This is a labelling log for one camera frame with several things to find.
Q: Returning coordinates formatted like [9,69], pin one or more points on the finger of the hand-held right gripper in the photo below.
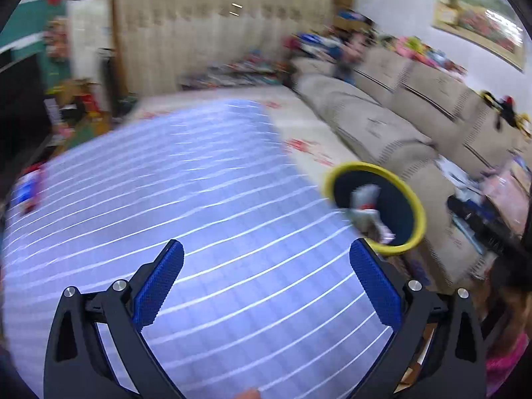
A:
[469,212]

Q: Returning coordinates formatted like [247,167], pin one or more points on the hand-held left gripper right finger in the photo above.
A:
[376,282]

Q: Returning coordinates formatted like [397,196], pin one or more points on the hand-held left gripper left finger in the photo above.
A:
[160,286]

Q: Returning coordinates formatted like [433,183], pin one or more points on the yellow rimmed dark bin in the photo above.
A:
[399,216]

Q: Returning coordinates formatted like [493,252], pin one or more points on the person's left hand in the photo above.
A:
[248,395]

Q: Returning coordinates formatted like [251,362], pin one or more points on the white papers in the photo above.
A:
[457,174]

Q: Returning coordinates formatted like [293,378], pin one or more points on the blue checked tablecloth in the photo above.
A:
[208,216]

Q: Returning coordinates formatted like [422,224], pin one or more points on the person's pink clothing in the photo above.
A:
[505,365]

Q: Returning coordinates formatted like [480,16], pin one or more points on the yellow black plush toy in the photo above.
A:
[507,108]

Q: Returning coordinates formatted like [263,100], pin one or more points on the beige sofa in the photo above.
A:
[374,124]

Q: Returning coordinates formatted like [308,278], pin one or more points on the red and blue packet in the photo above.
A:
[38,183]

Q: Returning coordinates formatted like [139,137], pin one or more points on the small blue carton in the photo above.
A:
[23,191]

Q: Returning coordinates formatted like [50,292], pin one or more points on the green television cabinet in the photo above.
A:
[89,131]

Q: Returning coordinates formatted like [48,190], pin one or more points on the row of plush toys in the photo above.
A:
[415,50]

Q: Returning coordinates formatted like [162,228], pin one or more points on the black tower fan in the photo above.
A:
[109,83]

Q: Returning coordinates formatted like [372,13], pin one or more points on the large black television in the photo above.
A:
[20,112]

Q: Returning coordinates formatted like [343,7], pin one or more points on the cluttered glass coffee table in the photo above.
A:
[237,72]

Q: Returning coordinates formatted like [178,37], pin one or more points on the pile of bags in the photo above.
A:
[316,43]

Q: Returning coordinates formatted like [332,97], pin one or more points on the stacked cardboard boxes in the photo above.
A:
[343,0]

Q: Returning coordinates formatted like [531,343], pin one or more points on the beige embroidered curtain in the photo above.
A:
[208,29]

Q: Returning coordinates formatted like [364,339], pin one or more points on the artificial flower bunch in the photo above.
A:
[56,41]

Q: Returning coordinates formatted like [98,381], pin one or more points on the framed wall painting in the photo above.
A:
[478,12]

